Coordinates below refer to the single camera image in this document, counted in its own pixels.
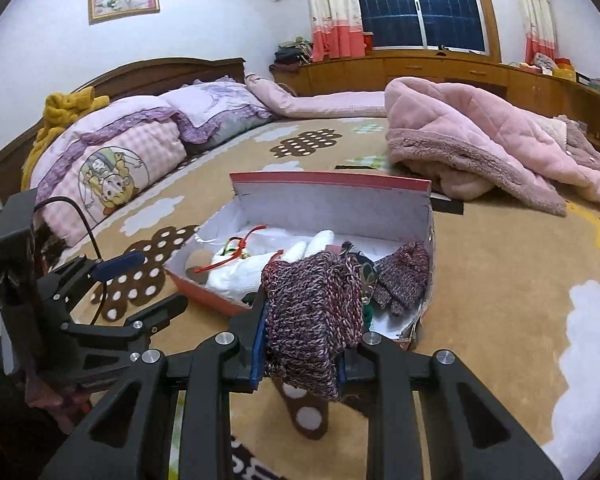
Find red braided cord with rings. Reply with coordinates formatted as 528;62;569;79
191;224;285;276

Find maroon knit glove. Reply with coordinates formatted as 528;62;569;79
373;242;429;316
261;250;364;401

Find green white sock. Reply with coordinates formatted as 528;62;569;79
363;304;374;332

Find dark patterned sock ball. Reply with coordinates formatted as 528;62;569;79
341;240;377;306

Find person's hand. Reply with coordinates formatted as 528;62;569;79
26;376;92;434

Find pink checked cartoon pillow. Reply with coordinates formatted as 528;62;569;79
30;96;192;246

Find red cardboard shoe box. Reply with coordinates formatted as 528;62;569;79
163;170;438;351

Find yellow knit garment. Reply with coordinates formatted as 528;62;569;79
20;87;110;191

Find purple ruffled pillow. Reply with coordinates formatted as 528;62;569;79
160;76;277;156

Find wooden headboard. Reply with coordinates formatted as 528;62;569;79
0;58;246;206

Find long pink bolster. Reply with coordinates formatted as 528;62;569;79
245;74;387;119

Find pink quilted blanket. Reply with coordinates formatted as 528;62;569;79
385;77;600;217

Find clothes pile on cabinet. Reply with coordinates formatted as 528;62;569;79
270;37;313;73

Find left floral curtain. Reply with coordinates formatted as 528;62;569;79
309;0;365;62

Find floral curtain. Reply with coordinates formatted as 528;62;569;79
518;0;558;65
309;0;365;62

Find items on cabinet corner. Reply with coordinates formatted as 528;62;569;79
518;52;600;92

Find right floral curtain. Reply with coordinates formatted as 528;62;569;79
518;0;558;65

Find dark window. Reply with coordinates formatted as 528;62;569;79
360;0;489;54

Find black cable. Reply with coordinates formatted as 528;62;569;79
33;195;112;326

